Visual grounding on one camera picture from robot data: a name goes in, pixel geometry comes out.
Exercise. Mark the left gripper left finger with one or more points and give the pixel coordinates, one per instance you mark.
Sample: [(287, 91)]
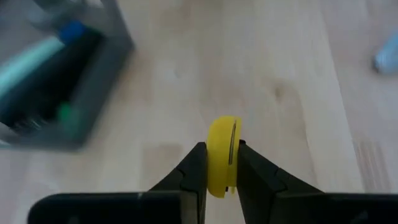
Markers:
[(192, 174)]

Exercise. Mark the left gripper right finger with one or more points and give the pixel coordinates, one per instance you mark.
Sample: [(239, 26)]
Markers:
[(258, 180)]

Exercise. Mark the yellow mini stapler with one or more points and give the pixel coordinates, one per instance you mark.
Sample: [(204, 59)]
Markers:
[(219, 149)]

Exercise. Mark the light blue staple remover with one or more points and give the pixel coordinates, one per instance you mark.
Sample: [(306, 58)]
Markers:
[(388, 57)]

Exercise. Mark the mint green stapler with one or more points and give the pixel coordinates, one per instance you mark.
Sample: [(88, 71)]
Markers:
[(28, 60)]

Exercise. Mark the dark translucent plastic bin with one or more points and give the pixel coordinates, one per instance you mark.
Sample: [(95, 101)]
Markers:
[(105, 77)]

